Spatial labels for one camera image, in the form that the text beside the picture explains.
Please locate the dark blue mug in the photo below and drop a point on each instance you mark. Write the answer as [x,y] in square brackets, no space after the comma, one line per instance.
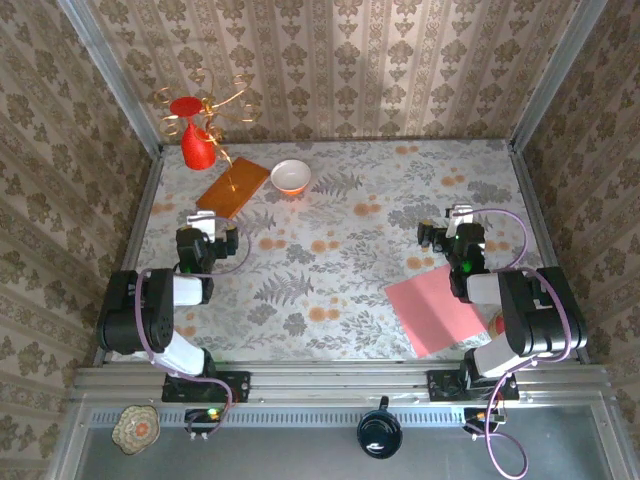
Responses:
[379,435]

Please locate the white orange bowl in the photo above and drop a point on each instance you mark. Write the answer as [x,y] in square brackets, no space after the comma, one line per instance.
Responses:
[290,175]

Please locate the aluminium mounting rail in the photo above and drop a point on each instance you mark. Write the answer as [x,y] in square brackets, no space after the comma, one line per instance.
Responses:
[325,382]

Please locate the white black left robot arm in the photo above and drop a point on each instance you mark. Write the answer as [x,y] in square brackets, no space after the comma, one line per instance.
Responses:
[125,320]

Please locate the grey metal tray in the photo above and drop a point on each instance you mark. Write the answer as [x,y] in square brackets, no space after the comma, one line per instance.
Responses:
[280,455]

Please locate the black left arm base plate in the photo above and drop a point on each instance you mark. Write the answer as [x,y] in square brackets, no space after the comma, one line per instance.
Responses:
[240,385]

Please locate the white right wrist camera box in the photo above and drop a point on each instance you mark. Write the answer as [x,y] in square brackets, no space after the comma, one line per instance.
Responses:
[457,215]

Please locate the aluminium frame post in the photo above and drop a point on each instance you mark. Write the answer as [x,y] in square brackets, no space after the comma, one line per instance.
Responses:
[550,75]
[105,65]

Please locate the patterned scalloped small dish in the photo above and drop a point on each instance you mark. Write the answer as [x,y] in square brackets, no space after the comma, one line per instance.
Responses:
[136,430]

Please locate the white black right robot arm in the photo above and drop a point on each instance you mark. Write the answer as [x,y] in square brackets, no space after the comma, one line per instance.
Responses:
[540,320]

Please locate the aluminium table side rail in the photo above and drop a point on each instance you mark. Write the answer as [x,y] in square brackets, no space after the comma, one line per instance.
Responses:
[530,200]
[145,210]

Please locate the floral patterned table cloth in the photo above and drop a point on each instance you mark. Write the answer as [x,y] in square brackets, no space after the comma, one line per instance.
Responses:
[350,335]

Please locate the red upturned goblet glass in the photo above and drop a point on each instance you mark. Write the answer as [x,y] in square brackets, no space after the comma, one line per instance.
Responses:
[198,150]

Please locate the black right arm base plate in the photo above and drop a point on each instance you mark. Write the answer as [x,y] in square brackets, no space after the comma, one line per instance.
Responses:
[440,387]

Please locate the red gold round dish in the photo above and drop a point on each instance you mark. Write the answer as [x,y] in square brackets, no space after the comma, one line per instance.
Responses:
[496,324]

